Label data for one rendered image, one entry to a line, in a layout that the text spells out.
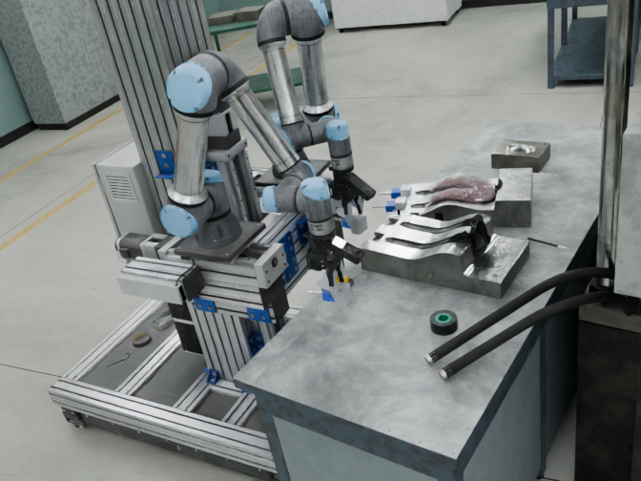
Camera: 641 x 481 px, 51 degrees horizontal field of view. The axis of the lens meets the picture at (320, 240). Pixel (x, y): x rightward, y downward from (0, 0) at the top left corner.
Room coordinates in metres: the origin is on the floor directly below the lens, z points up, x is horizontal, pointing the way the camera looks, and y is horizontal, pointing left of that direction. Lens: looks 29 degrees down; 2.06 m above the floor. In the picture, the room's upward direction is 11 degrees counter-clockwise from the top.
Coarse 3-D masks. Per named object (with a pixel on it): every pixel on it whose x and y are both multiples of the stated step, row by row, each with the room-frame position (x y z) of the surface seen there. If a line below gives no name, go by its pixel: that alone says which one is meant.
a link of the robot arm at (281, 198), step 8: (280, 184) 1.74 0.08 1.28; (288, 184) 1.73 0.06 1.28; (296, 184) 1.74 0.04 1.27; (264, 192) 1.72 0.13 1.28; (272, 192) 1.70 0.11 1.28; (280, 192) 1.69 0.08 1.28; (288, 192) 1.68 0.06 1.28; (296, 192) 1.68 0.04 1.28; (264, 200) 1.70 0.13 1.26; (272, 200) 1.69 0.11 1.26; (280, 200) 1.68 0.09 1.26; (288, 200) 1.67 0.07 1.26; (264, 208) 1.70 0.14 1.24; (272, 208) 1.69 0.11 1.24; (280, 208) 1.68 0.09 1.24; (288, 208) 1.67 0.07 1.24; (296, 208) 1.66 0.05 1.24
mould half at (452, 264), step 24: (408, 216) 2.13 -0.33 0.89; (384, 240) 1.99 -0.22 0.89; (432, 240) 1.93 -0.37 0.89; (504, 240) 1.89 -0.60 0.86; (528, 240) 1.86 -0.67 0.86; (384, 264) 1.92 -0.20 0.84; (408, 264) 1.86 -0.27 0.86; (432, 264) 1.80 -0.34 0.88; (456, 264) 1.75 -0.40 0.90; (480, 264) 1.78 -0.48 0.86; (504, 264) 1.75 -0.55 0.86; (456, 288) 1.76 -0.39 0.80; (480, 288) 1.70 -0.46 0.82; (504, 288) 1.68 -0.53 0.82
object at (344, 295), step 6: (342, 282) 1.68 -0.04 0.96; (348, 282) 1.67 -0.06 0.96; (342, 288) 1.65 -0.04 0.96; (348, 288) 1.66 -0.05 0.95; (318, 294) 1.69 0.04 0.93; (324, 294) 1.66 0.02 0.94; (330, 294) 1.65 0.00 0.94; (342, 294) 1.63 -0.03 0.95; (348, 294) 1.65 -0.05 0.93; (324, 300) 1.66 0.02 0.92; (330, 300) 1.66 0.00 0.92; (336, 300) 1.64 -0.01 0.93; (342, 300) 1.63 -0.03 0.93; (348, 300) 1.65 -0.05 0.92; (342, 306) 1.64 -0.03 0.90
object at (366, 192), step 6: (348, 174) 2.07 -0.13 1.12; (354, 174) 2.07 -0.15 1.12; (348, 180) 2.04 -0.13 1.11; (354, 180) 2.04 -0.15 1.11; (360, 180) 2.05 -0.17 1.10; (354, 186) 2.03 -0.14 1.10; (360, 186) 2.02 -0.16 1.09; (366, 186) 2.03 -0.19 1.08; (360, 192) 2.01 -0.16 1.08; (366, 192) 2.00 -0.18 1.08; (372, 192) 2.01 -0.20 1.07; (366, 198) 2.00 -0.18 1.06; (372, 198) 2.01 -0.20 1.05
